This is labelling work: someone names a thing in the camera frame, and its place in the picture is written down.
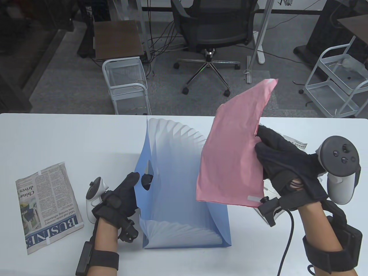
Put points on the thin white desk leg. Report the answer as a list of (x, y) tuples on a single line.
[(143, 28)]

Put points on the clear plastic bag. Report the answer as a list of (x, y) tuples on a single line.
[(352, 66)]

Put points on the white desk leg with foot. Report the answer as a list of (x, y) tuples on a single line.
[(260, 37)]

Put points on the white printed form sheet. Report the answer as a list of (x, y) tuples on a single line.
[(296, 143)]

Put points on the brown desk top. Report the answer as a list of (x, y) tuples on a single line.
[(356, 27)]

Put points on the person's right hand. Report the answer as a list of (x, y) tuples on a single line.
[(284, 164)]

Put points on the black desk leg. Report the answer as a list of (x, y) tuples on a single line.
[(86, 34)]

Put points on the white black left controller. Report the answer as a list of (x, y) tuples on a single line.
[(95, 192)]

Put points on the white black right controller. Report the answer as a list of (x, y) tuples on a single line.
[(339, 158)]

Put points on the black desk base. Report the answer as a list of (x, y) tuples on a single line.
[(322, 31)]

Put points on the person's left forearm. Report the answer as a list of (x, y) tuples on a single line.
[(105, 238)]

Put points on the large newspaper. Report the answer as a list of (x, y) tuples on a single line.
[(49, 207)]

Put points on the white black controller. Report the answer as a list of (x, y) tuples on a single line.
[(339, 158), (95, 192)]

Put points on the brown wooden side table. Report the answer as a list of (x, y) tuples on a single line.
[(118, 38)]

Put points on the black office chair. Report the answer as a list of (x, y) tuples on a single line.
[(215, 28)]

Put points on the white metal rail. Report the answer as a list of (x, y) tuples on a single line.
[(248, 72)]

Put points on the person's left hand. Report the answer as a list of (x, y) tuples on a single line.
[(120, 201)]

